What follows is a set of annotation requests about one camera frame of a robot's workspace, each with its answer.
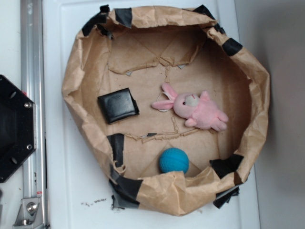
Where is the brown paper bag bin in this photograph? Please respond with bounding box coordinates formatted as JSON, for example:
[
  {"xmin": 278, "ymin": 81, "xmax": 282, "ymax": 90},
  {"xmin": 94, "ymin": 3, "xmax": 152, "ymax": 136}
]
[{"xmin": 62, "ymin": 6, "xmax": 270, "ymax": 216}]

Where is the metal corner bracket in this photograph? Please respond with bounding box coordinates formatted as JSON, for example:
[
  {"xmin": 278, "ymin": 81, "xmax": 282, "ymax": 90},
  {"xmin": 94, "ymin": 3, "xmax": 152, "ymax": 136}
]
[{"xmin": 12, "ymin": 197, "xmax": 44, "ymax": 229}]

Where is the aluminium extrusion rail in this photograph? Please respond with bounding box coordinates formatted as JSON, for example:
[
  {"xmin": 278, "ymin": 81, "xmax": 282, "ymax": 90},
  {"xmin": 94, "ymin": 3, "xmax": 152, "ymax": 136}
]
[{"xmin": 20, "ymin": 0, "xmax": 50, "ymax": 229}]

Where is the blue rubber ball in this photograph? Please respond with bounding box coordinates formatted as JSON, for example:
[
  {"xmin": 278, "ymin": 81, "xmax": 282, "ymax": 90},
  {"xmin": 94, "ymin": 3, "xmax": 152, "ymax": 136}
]
[{"xmin": 159, "ymin": 148, "xmax": 189, "ymax": 174}]

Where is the black box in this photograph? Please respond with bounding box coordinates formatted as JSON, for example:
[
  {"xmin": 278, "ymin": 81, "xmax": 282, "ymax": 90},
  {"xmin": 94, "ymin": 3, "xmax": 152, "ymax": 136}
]
[{"xmin": 98, "ymin": 88, "xmax": 140, "ymax": 124}]

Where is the pink plush bunny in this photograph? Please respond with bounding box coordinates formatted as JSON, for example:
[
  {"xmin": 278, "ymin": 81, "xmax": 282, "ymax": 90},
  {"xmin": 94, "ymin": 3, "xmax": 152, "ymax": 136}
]
[{"xmin": 151, "ymin": 83, "xmax": 229, "ymax": 131}]

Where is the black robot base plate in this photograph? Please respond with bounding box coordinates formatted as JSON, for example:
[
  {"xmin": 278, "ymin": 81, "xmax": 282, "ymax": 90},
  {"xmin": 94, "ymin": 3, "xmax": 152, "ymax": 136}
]
[{"xmin": 0, "ymin": 75, "xmax": 35, "ymax": 183}]

